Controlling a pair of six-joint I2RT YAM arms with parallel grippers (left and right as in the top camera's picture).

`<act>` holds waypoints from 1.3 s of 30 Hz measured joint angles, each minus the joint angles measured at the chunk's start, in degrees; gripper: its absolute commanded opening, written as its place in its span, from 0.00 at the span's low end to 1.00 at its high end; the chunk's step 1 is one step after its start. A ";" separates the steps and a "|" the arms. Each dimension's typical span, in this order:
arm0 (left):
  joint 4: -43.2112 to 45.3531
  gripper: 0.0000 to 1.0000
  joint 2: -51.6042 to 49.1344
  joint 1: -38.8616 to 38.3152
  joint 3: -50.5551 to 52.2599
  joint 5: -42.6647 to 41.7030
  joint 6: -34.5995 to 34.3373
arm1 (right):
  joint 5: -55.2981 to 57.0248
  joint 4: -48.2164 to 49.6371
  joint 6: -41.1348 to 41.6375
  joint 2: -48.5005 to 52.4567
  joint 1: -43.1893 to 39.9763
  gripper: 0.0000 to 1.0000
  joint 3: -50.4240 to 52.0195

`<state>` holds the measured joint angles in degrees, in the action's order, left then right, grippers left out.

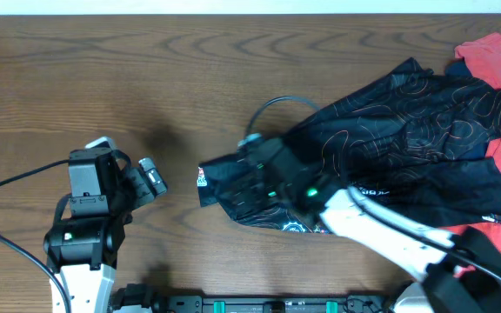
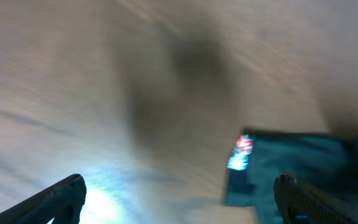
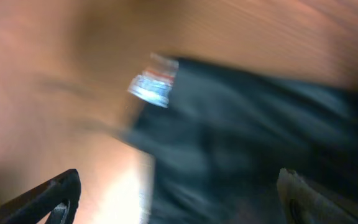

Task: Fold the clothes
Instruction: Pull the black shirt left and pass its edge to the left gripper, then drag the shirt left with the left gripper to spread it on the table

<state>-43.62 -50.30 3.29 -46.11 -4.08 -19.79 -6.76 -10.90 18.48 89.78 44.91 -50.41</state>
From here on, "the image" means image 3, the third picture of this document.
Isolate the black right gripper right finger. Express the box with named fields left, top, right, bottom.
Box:
left=277, top=168, right=358, bottom=224

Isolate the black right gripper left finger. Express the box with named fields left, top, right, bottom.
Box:
left=0, top=169, right=81, bottom=224

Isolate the black patterned sports jersey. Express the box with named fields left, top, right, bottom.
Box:
left=125, top=57, right=358, bottom=223

